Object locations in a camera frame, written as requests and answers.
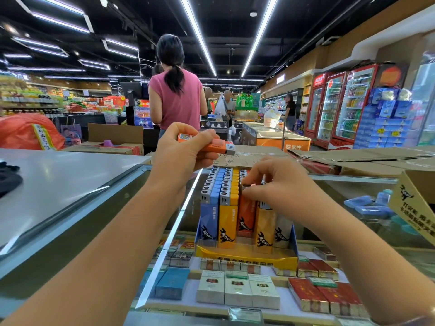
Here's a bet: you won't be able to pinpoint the person's right hand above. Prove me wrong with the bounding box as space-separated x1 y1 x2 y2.
240 157 319 222

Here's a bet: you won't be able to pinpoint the person's left hand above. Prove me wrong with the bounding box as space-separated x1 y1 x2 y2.
150 122 221 201

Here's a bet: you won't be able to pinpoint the light orange lighter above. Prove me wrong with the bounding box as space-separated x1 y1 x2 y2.
177 133 237 156

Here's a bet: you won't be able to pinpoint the dark orange lighter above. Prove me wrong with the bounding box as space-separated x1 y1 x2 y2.
237 184 258 239

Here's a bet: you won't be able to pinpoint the person's right forearm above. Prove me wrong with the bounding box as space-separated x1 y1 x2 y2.
296 187 435 326

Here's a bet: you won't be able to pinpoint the person's left forearm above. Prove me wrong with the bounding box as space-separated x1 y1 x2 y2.
0 173 187 326

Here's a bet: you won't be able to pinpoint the rows of colourful boxed lighters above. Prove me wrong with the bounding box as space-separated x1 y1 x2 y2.
199 166 294 254

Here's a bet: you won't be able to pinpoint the orange chest freezer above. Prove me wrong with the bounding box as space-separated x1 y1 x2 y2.
242 122 312 152

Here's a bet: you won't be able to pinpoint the yellow and blue display box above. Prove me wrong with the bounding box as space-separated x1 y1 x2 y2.
194 207 300 272

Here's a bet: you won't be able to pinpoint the assorted small cigarette packs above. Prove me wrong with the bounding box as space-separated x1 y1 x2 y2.
150 234 340 281

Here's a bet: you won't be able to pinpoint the open brown cardboard box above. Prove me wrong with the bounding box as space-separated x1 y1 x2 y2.
61 123 145 156

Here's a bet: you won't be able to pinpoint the black checkout monitor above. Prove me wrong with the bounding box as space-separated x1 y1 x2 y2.
119 81 150 126

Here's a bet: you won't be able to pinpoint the white cigarette carton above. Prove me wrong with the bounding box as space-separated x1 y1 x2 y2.
224 271 253 308
248 274 281 310
196 270 226 305

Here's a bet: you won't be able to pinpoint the flattened brown cardboard sheets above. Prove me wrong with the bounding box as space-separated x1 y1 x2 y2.
213 145 435 177

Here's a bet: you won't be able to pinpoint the red drink refrigerator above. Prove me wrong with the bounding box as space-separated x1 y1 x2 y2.
304 72 346 144
329 64 379 150

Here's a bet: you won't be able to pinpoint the blue plastic containers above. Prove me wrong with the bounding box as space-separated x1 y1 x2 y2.
343 189 395 218

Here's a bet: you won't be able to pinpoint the red cigarette carton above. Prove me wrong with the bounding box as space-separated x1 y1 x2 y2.
318 283 370 318
288 277 330 314

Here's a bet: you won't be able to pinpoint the glass display counter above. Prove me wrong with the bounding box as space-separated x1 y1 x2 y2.
0 163 435 326

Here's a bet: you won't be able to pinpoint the clear price tag holder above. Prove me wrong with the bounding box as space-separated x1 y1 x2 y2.
228 307 264 325

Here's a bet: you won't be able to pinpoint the blue cigarette carton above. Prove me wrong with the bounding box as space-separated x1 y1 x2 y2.
155 267 190 301

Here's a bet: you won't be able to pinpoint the long ceiling light strip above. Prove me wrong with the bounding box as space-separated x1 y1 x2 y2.
240 0 280 78
179 0 218 78

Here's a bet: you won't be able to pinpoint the stack of blue packets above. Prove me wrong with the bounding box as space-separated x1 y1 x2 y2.
353 87 414 149

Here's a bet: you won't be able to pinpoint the red plastic bag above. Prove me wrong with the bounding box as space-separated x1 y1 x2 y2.
0 113 66 151

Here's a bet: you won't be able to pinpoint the shelves of groceries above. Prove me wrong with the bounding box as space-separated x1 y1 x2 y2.
0 73 66 116

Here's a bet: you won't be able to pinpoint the glass door refrigerator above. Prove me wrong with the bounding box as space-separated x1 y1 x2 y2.
407 51 435 147

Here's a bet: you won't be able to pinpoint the black cloth item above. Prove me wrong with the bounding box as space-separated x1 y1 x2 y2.
0 160 24 198

